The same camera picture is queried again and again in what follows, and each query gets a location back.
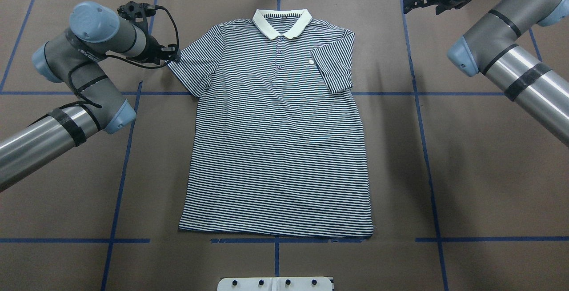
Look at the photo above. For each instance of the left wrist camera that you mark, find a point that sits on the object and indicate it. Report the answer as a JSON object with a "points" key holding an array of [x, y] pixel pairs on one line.
{"points": [[137, 13]]}

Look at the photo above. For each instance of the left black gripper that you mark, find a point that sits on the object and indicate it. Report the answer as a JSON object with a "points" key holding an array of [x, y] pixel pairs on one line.
{"points": [[153, 44]]}

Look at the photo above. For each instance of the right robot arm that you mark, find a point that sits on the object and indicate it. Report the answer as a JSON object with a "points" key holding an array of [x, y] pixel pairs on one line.
{"points": [[490, 48]]}

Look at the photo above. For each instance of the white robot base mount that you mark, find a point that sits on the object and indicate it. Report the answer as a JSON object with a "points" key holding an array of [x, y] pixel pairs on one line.
{"points": [[299, 283]]}

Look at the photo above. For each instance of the striped polo shirt white collar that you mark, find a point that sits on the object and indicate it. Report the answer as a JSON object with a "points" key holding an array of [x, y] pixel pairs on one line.
{"points": [[279, 144]]}

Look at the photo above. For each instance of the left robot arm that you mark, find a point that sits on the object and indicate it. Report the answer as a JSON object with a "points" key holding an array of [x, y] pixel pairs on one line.
{"points": [[95, 33]]}

